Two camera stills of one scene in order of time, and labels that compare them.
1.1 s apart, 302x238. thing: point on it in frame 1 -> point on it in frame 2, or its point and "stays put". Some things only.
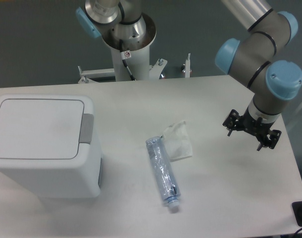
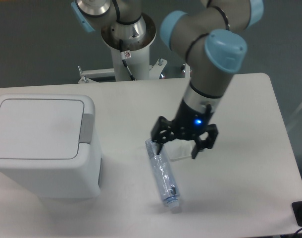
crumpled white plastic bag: (176, 140) stays put
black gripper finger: (271, 140) -> (212, 131)
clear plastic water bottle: (163, 170) stays put
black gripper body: (260, 130) -> (189, 122)
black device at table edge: (301, 210) stays put
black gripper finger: (233, 121) -> (163, 131)
